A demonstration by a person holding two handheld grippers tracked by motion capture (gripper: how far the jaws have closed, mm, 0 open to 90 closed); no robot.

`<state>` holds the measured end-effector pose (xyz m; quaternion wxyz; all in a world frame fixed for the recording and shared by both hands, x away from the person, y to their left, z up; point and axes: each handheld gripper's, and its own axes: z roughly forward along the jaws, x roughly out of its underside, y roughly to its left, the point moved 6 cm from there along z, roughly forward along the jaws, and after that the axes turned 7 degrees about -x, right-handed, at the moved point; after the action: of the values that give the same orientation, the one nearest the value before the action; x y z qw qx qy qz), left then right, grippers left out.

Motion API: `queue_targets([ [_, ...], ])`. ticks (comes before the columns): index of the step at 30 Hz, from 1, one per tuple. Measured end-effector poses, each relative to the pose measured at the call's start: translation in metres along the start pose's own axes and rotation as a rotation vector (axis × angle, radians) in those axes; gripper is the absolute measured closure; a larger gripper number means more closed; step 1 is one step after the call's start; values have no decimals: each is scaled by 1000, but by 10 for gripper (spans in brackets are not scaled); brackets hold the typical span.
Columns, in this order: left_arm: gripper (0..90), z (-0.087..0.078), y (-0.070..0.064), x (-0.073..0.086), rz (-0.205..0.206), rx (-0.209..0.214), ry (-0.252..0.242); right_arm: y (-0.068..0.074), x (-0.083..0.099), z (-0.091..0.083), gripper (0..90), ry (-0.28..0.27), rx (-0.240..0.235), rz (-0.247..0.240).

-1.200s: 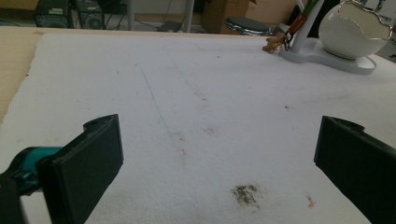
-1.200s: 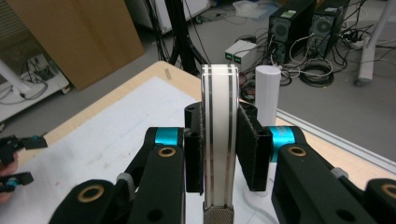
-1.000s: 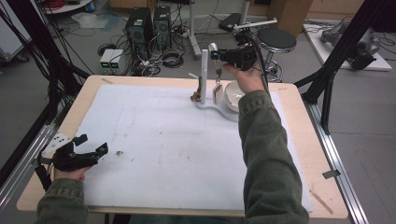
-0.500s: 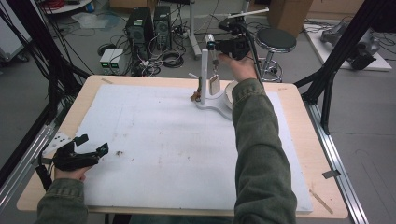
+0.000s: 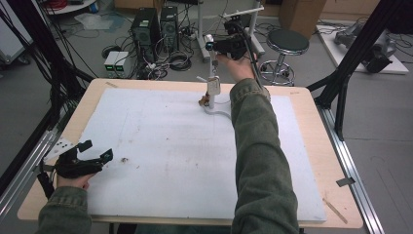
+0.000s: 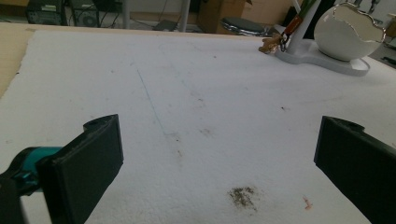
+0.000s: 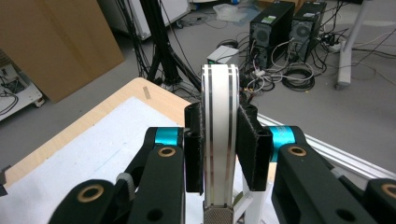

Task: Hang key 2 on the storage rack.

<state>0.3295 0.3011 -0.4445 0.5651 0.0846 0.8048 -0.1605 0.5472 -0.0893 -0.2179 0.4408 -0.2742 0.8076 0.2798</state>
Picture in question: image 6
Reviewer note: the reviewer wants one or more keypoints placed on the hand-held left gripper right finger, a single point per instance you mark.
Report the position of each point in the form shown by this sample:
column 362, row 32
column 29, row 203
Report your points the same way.
column 358, row 161

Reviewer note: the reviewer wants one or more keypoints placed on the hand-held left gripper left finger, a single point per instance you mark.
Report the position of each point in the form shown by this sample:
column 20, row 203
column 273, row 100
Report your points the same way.
column 84, row 168

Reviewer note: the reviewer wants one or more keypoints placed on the white key stand with peg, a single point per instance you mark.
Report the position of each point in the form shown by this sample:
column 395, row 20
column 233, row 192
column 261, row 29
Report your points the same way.
column 311, row 56

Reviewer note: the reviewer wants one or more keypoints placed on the white eggshell-shaped bowl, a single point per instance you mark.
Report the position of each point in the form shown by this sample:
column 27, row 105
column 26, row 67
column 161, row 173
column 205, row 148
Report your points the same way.
column 342, row 40

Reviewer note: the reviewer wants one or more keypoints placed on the white foam mat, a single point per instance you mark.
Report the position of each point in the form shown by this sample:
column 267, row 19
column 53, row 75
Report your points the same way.
column 199, row 99

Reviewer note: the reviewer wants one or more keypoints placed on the black computer tower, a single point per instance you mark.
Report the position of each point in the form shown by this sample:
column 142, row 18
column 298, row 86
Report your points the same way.
column 46, row 12
column 84, row 15

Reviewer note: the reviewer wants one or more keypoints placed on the white metal stand leg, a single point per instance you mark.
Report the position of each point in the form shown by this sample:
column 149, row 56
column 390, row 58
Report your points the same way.
column 185, row 15
column 126, row 14

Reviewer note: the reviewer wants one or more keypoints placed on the flat black device on floor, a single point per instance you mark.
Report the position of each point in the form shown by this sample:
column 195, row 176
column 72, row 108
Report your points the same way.
column 165, row 25

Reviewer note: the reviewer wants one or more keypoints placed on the black round stool chrome base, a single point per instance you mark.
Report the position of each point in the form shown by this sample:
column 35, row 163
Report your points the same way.
column 243, row 25

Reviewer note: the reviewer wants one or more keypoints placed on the brown cardboard box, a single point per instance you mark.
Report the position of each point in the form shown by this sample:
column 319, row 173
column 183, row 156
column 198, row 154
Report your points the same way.
column 222, row 12

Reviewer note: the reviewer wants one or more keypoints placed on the black metal frame post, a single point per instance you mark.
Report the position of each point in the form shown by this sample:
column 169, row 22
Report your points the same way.
column 322, row 9

